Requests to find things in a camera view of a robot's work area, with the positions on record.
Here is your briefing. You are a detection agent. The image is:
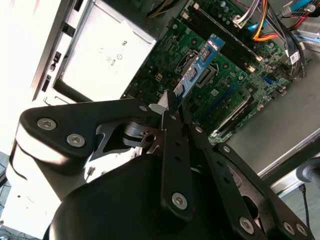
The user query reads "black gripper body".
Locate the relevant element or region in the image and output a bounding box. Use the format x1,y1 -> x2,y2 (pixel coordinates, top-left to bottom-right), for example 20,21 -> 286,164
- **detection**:
43,152 -> 233,240

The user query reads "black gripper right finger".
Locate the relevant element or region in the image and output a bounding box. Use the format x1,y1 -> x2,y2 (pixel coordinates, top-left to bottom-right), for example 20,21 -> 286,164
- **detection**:
177,99 -> 316,240

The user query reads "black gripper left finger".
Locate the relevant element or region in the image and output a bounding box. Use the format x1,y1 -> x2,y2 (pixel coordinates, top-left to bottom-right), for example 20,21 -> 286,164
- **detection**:
16,89 -> 196,220

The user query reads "blue RAM stick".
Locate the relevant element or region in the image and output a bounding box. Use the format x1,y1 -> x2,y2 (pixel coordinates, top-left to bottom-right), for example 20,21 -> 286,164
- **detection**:
173,33 -> 226,105

